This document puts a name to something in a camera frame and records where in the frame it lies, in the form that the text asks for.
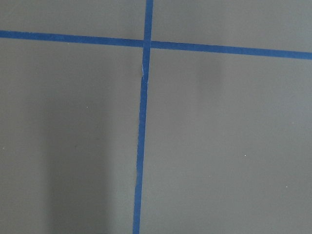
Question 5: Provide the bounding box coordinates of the long crosswise blue tape strip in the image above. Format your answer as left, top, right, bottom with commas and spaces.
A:
0, 30, 312, 60

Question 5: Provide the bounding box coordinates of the lengthwise blue tape strip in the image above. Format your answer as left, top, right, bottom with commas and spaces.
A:
132, 0, 154, 234

